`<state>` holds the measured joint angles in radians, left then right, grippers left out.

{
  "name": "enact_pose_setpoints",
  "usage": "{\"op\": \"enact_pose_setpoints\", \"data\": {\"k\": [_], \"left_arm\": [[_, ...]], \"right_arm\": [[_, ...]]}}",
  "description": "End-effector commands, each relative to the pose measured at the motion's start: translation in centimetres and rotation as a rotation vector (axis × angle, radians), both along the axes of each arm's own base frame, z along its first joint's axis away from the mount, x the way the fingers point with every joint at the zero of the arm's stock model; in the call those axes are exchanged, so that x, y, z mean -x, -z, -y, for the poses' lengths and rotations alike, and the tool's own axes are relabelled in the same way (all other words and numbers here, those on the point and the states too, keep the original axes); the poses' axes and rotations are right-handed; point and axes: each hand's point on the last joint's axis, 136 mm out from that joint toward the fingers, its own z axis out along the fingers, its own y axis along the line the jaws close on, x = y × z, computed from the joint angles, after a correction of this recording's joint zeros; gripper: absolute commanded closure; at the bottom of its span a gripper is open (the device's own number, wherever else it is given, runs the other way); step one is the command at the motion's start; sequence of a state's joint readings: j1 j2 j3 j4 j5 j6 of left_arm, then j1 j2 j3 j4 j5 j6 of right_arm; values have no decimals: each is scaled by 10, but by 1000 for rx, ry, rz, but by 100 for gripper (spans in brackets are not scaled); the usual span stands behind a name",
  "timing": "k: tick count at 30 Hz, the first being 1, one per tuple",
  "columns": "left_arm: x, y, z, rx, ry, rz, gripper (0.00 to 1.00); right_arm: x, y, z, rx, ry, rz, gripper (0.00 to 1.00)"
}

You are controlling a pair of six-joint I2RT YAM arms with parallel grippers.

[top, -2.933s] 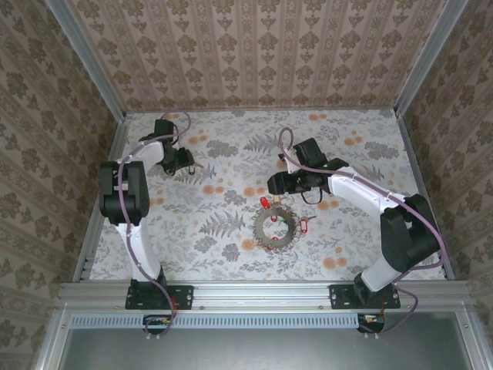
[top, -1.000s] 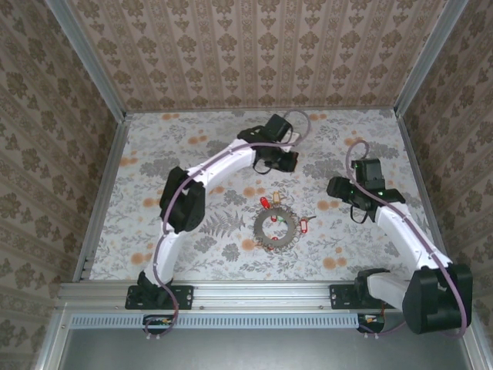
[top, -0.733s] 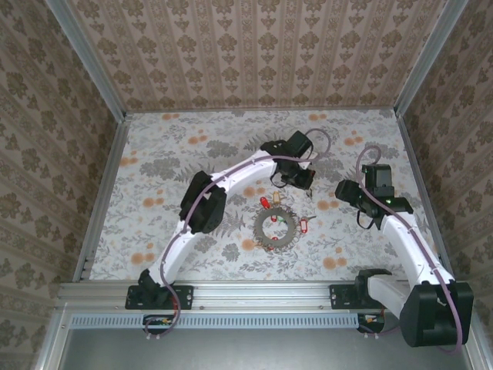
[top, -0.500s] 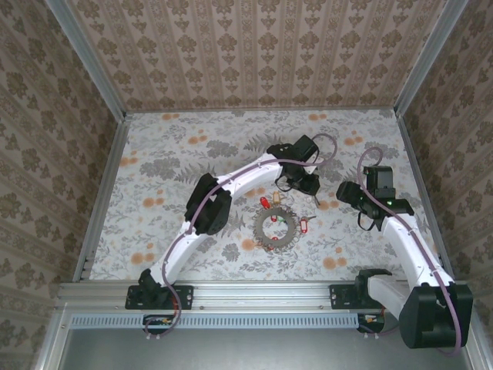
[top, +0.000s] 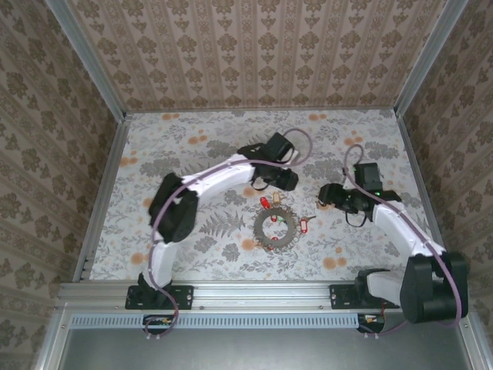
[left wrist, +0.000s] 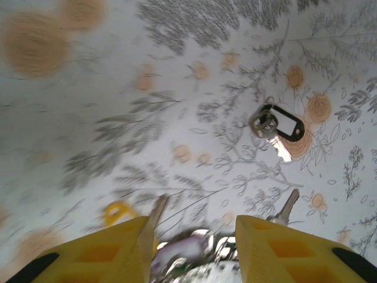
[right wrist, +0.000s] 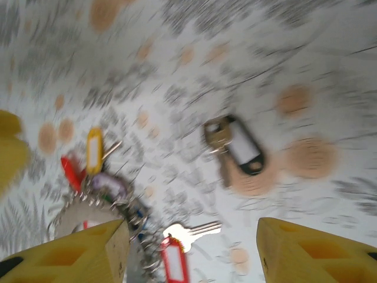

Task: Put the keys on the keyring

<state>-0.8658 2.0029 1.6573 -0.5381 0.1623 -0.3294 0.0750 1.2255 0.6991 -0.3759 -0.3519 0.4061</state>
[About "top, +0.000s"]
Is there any round metal disc with keyrings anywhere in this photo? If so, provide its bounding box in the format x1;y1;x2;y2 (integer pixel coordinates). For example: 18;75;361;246
252;207;298;252

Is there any grey metal panel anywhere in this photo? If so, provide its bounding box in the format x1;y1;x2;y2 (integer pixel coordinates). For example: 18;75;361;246
57;327;477;370

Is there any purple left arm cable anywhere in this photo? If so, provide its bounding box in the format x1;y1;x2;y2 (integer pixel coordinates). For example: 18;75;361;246
144;128;314;342

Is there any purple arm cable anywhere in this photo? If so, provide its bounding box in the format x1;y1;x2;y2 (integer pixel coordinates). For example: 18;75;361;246
144;128;314;342
342;143;465;342

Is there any aluminium side rail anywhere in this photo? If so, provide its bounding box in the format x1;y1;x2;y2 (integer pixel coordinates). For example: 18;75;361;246
73;113;132;284
394;109;450;255

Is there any aluminium frame post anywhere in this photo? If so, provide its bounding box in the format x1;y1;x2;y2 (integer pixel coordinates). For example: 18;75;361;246
393;0;470;116
460;311;493;370
33;308;69;370
44;0;129;121

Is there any black connector box with wires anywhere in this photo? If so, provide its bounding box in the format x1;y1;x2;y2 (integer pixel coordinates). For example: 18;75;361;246
357;312;387;333
143;314;180;335

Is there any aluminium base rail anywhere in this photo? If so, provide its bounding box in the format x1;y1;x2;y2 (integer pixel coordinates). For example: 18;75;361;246
56;280;401;311

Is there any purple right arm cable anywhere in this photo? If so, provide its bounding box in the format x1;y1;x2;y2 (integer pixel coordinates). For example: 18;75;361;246
342;143;465;342

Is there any white slotted cable duct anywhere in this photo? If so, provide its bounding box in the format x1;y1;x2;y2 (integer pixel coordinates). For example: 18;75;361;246
70;311;358;330

